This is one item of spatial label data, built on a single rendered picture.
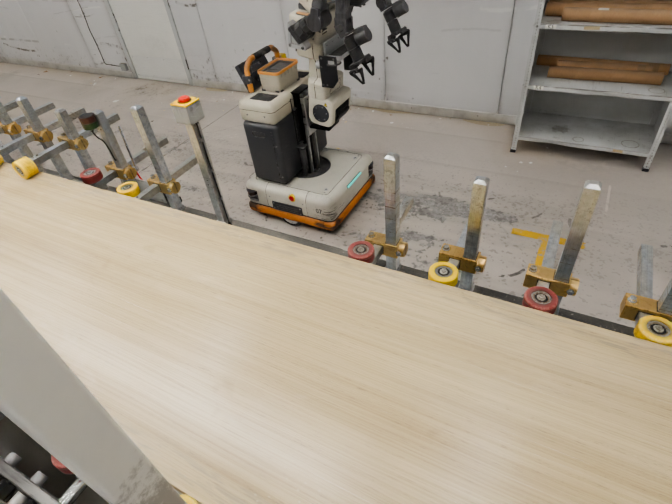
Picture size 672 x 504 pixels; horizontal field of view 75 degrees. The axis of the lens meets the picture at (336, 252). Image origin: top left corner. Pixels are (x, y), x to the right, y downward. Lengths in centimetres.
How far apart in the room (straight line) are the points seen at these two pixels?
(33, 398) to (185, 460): 63
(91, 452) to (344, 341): 71
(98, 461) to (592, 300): 236
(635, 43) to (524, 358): 298
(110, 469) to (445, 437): 64
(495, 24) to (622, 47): 86
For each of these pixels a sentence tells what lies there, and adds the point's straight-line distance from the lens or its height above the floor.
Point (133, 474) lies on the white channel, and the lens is 56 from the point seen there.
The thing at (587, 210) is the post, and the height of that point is 110.
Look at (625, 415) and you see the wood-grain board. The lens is 109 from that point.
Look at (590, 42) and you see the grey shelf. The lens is 380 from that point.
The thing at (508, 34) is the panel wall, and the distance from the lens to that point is 385.
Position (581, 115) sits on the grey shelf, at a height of 15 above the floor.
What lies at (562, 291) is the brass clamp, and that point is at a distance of 137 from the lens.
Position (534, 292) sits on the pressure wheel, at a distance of 123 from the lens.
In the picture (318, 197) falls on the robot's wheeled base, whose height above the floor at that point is 28.
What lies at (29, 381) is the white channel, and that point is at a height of 150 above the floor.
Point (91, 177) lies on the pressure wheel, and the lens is 208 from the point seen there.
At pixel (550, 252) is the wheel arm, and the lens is 145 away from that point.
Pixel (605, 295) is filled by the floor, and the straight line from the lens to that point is 263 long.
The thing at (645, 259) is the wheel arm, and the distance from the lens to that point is 156.
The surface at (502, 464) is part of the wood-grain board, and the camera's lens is 97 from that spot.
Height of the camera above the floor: 177
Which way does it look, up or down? 41 degrees down
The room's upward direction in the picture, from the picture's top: 7 degrees counter-clockwise
